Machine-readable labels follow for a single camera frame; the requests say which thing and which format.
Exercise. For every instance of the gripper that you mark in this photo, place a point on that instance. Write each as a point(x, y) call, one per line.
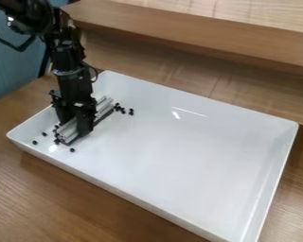
point(74, 89)

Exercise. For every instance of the silver metal bar tool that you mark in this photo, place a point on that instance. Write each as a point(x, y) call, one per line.
point(84, 121)

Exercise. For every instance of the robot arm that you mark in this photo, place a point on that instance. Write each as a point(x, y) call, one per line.
point(53, 34)

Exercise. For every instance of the pile of black bits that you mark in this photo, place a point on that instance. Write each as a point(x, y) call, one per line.
point(53, 138)
point(122, 109)

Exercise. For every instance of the white tray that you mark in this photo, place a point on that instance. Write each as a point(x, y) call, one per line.
point(171, 157)

